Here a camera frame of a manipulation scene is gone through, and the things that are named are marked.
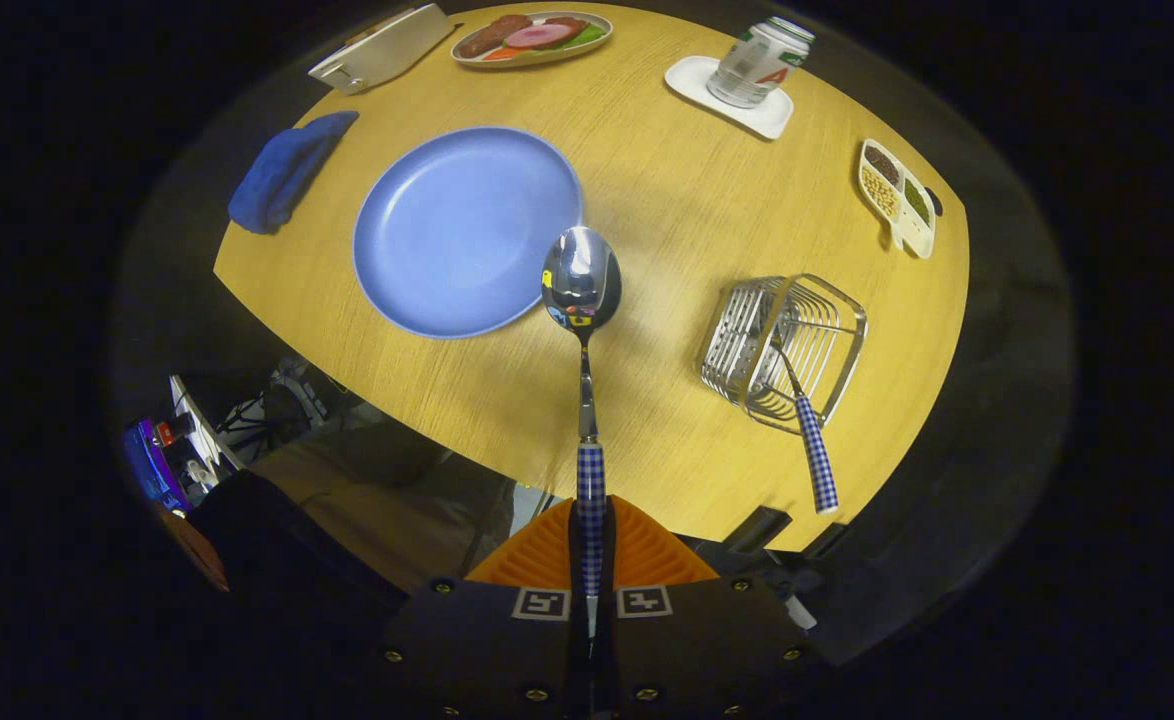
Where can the oval plate of food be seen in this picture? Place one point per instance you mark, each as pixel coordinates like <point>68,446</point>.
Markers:
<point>537,55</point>

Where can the white square coaster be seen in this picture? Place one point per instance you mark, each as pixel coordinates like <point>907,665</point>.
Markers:
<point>747,118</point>

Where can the pink ham slice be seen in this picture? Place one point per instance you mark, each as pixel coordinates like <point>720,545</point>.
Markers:
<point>539,36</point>

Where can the purple device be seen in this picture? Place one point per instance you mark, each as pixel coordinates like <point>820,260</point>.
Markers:
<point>152,465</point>

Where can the blue round plate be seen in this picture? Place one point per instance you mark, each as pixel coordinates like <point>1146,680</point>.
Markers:
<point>457,230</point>

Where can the white power strip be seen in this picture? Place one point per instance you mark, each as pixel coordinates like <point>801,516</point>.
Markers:
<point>202,430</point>

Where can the blue cloth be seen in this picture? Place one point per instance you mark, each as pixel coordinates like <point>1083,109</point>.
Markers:
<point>282,170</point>

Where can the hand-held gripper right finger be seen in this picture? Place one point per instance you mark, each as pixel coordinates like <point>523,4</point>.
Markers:
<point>697,640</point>

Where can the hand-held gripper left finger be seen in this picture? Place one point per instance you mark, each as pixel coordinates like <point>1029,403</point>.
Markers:
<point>487,640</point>

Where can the white divided dish of beans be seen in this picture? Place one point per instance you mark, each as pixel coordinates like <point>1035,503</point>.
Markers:
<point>912,235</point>

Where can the green lettuce leaf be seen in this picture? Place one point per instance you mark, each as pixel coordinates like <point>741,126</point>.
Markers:
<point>587,37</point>

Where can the brown sausage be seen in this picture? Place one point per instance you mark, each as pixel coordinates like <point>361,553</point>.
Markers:
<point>492,35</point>

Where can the white toaster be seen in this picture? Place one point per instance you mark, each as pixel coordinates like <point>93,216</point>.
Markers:
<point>387,50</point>

